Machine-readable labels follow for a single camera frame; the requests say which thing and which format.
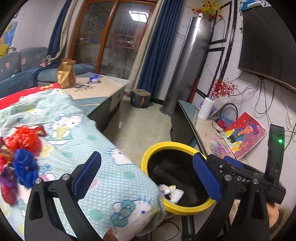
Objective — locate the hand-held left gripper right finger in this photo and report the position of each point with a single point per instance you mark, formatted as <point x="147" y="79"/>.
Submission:
<point x="207" y="178"/>

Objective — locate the blue stool with wooden top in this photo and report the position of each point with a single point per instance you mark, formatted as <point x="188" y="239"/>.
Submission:
<point x="140" y="98"/>

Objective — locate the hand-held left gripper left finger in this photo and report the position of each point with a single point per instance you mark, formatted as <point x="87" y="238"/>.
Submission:
<point x="86" y="176"/>

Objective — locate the grey coffee table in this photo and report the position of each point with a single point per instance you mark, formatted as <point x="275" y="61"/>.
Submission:
<point x="104" y="92"/>

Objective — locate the yellow rimmed trash bin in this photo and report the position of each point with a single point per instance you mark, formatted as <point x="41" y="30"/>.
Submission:
<point x="166" y="145"/>

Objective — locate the colourful figure painting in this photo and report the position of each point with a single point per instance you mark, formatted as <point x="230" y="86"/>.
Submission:
<point x="245" y="134"/>

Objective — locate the white ribbed vase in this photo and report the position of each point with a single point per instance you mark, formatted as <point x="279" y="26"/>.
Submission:
<point x="205" y="109"/>

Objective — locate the wooden framed glass door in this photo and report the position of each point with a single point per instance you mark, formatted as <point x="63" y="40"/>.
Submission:
<point x="115" y="46"/>

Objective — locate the red long tube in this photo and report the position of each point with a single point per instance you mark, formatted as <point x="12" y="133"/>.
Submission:
<point x="195" y="88"/>

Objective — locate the purple snack wrapper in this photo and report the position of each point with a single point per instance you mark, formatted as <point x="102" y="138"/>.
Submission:
<point x="8" y="178"/>

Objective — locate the yellow red artificial flowers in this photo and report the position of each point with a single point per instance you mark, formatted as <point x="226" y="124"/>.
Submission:
<point x="208" y="8"/>

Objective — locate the red plastic bag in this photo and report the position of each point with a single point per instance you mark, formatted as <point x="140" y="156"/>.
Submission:
<point x="23" y="139"/>

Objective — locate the blue window curtain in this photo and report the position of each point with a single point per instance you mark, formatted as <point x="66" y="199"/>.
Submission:
<point x="159" y="46"/>
<point x="59" y="30"/>

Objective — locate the blue heart print sofa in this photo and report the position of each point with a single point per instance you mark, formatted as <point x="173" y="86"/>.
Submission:
<point x="13" y="81"/>

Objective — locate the country map poster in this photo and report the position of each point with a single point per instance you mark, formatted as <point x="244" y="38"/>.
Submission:
<point x="9" y="31"/>

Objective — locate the red snack wrapper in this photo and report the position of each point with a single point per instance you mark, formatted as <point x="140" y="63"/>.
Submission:
<point x="40" y="131"/>

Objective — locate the red blanket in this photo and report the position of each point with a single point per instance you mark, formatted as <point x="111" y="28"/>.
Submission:
<point x="13" y="99"/>

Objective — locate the brown paper bag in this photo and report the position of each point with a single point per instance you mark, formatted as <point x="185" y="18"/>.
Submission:
<point x="66" y="74"/>

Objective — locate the blue plastic wrapper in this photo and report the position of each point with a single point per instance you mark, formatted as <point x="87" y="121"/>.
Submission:
<point x="24" y="166"/>

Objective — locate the cartoon cat printed blanket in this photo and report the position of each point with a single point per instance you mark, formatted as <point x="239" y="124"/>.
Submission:
<point x="104" y="162"/>

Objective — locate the white vase with red berries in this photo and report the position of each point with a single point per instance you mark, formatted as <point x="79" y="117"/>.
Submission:
<point x="218" y="110"/>

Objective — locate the grey tower air conditioner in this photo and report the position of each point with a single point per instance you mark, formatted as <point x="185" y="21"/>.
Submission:
<point x="189" y="64"/>

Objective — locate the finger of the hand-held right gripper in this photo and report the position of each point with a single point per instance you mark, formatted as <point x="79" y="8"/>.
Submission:
<point x="233" y="161"/>
<point x="218" y="164"/>

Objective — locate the person's right forearm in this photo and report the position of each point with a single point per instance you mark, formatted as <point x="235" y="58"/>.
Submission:
<point x="274" y="213"/>

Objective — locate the clear plastic bead box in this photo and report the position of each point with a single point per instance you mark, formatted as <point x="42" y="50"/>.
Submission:
<point x="219" y="147"/>

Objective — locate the long television cabinet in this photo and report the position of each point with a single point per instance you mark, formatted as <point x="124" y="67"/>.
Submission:
<point x="203" y="134"/>

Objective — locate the red snack packet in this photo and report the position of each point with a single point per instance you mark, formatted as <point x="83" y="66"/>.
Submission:
<point x="8" y="193"/>

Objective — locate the blue white snack wrapper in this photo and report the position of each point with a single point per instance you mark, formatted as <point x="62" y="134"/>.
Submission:
<point x="94" y="78"/>

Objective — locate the wall mounted television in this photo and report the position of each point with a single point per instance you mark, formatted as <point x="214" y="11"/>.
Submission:
<point x="266" y="46"/>

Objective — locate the blue white carton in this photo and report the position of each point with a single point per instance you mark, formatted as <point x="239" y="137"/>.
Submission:
<point x="253" y="4"/>

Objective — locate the dark cloth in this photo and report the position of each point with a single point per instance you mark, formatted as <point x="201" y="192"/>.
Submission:
<point x="48" y="62"/>

